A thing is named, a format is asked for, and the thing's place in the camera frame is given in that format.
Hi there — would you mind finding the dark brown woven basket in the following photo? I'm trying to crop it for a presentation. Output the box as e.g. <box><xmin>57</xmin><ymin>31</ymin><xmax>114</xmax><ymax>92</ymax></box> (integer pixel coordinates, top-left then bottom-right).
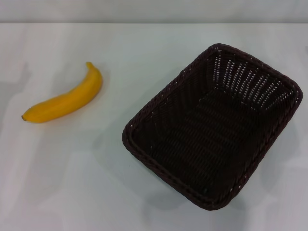
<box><xmin>122</xmin><ymin>43</ymin><xmax>303</xmax><ymax>211</ymax></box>

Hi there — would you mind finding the yellow banana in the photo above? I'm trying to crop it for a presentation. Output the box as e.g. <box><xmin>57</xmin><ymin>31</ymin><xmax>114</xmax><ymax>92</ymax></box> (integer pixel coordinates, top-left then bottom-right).
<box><xmin>21</xmin><ymin>61</ymin><xmax>103</xmax><ymax>124</ymax></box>

